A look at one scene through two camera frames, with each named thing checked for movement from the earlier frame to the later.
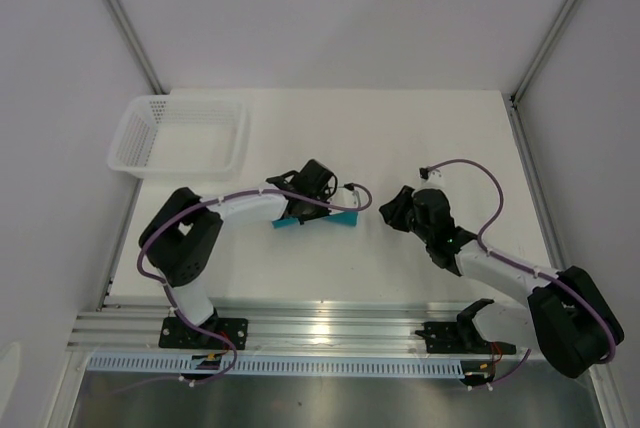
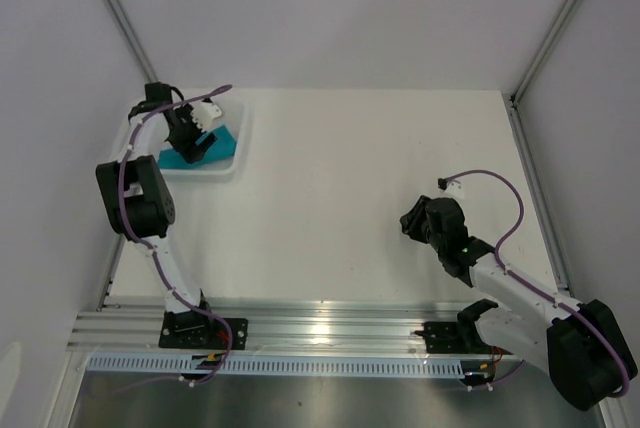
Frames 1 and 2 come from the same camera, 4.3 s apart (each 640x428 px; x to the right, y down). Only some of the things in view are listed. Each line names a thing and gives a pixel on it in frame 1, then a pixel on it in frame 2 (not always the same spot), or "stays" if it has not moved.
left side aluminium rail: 107,282 stays
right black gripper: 392,211 -> 410,221
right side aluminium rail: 552,233 stays
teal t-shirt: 349,218 -> 225,146
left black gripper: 304,217 -> 190,150
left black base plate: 175,335 stays
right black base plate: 445,338 stays
